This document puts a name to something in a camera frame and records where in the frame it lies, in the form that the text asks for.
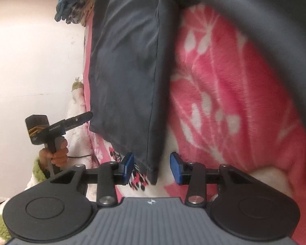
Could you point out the pink floral blanket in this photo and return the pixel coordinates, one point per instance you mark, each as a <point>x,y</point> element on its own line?
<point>232,94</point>

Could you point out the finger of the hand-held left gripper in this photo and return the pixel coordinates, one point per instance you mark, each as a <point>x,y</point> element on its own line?
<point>77,119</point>

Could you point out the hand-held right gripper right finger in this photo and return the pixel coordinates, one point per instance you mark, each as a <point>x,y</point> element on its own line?
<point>175,166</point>

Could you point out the pile of patterned clothes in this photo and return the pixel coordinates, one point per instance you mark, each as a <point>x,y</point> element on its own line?
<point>74,1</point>

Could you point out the green and white fleece sleeve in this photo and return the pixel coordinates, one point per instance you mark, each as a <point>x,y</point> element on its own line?
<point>20,196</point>

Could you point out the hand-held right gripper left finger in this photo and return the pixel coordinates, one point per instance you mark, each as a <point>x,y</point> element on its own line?
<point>129,163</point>

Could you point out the white fluffy blanket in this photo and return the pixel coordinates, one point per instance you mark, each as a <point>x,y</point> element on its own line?
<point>77,122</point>

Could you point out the person's left hand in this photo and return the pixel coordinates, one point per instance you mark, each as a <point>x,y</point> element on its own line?
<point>56,155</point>

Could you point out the dark grey pants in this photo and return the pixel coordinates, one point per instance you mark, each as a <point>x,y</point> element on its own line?
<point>132,63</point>

